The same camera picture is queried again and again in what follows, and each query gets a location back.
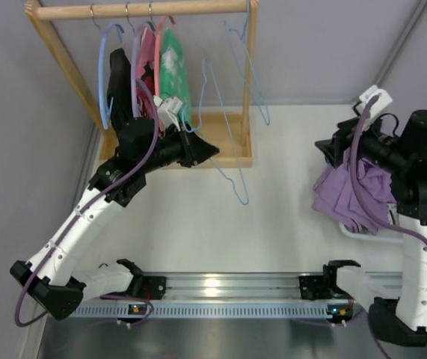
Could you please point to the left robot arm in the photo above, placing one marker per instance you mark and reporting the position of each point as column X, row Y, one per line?
column 50, row 276

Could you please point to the white plastic basket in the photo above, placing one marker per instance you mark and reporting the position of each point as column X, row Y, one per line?
column 383, row 235

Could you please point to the blue wire hanger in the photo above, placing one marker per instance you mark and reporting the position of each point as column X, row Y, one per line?
column 242, row 42
column 226, row 128

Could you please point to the green patterned garment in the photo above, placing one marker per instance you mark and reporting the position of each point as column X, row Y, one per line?
column 173, row 76

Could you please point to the black garment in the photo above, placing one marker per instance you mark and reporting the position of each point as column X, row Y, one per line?
column 119, row 93

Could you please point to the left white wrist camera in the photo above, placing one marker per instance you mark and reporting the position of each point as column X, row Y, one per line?
column 168, row 109

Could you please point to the wooden clothes rack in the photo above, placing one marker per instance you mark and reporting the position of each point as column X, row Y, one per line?
column 41, row 18

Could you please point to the salmon pink hanger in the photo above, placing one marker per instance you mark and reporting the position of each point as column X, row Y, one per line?
column 157, row 51

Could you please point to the pink red garment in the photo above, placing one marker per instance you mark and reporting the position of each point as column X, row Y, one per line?
column 144, row 69

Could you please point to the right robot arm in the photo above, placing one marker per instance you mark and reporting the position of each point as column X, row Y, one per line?
column 397, row 319

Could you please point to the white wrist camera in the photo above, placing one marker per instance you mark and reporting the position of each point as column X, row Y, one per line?
column 382, row 101
column 168, row 109

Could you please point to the purple trousers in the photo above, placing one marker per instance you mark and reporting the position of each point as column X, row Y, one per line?
column 336, row 199

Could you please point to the aluminium mounting rail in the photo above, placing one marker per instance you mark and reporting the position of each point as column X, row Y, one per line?
column 235, row 296

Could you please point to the thick light blue hanger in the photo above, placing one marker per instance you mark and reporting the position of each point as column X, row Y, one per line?
column 105, row 106

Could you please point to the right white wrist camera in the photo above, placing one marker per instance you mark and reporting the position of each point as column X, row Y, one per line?
column 382, row 101

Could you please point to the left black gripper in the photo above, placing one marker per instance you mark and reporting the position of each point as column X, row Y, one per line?
column 188, row 148

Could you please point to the lilac plastic hanger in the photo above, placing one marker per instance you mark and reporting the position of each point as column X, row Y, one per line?
column 132, row 71

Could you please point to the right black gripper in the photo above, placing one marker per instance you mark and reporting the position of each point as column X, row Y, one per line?
column 339, row 141

